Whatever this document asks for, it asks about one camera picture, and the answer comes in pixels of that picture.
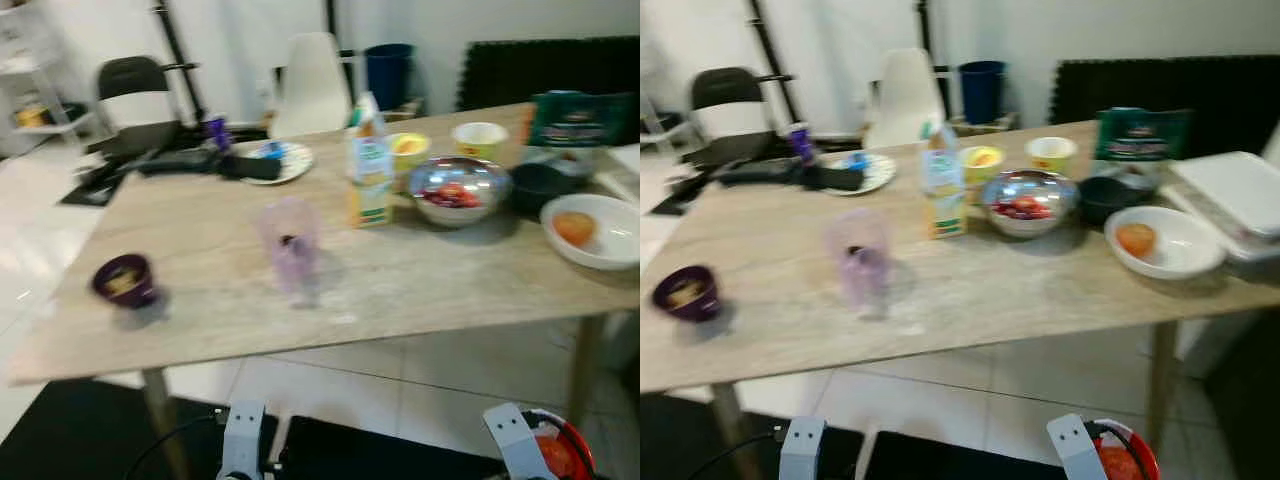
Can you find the large steel bowl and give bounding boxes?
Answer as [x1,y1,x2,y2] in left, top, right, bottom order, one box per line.
[980,170,1081,239]
[408,156,514,228]

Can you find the juice carton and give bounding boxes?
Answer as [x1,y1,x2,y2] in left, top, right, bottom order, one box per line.
[345,92,396,229]
[920,122,969,241]

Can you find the dark purple cup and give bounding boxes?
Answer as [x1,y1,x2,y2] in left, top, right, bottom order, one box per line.
[652,264,721,323]
[92,253,161,309]

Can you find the orange fruit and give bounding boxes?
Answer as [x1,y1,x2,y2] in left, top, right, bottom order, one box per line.
[552,210,598,248]
[1115,222,1159,259]

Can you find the white plate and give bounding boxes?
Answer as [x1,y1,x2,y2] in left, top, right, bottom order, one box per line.
[240,141,315,186]
[830,152,898,196]

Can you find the white plastic chair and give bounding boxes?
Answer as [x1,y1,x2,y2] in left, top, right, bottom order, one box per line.
[863,48,946,151]
[268,32,353,139]

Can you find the light wooden table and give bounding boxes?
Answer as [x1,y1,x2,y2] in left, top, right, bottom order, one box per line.
[5,100,641,480]
[640,120,1280,480]

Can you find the black folding chair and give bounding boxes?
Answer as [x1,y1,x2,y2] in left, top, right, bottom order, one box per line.
[685,67,776,171]
[85,55,186,166]

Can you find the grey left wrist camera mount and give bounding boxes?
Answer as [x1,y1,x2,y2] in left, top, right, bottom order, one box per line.
[779,415,827,480]
[220,401,267,480]

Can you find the white lidded plastic container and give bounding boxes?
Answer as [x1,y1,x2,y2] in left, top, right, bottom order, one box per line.
[598,143,641,206]
[1165,150,1280,241]

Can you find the black bowl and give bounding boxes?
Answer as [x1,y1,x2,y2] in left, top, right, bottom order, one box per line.
[1078,176,1141,226]
[510,163,576,214]

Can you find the flat black device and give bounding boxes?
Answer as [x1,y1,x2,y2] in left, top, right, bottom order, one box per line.
[715,160,811,191]
[130,148,226,179]

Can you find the white bowl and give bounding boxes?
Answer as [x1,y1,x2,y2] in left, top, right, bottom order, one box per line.
[540,193,641,272]
[1104,205,1227,281]

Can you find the black metal pole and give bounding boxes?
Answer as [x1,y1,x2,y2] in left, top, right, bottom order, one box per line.
[322,0,351,91]
[748,0,801,126]
[150,0,206,121]
[915,0,941,81]

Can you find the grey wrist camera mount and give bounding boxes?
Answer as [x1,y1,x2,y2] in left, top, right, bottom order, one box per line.
[1046,413,1106,480]
[220,401,267,480]
[484,403,549,480]
[779,415,827,480]

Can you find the green snack bag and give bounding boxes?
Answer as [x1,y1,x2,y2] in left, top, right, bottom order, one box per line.
[523,90,641,181]
[1093,106,1193,191]

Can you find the black foam puzzle mat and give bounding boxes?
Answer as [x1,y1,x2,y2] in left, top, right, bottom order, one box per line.
[1050,55,1280,156]
[457,36,641,113]

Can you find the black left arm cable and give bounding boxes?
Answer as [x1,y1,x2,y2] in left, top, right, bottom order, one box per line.
[685,428,786,480]
[125,410,226,480]

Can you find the pink translucent jug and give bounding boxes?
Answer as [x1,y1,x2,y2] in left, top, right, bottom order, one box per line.
[258,197,323,309]
[823,208,894,319]

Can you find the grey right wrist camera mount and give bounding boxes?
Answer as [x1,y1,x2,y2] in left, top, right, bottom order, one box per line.
[1046,413,1106,480]
[484,403,549,480]

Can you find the dark blue bucket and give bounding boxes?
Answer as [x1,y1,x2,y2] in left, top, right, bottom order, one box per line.
[958,60,1007,126]
[363,43,415,111]

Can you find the white shelf rack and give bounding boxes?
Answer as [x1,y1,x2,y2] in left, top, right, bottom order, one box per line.
[0,0,101,151]
[640,90,691,156]

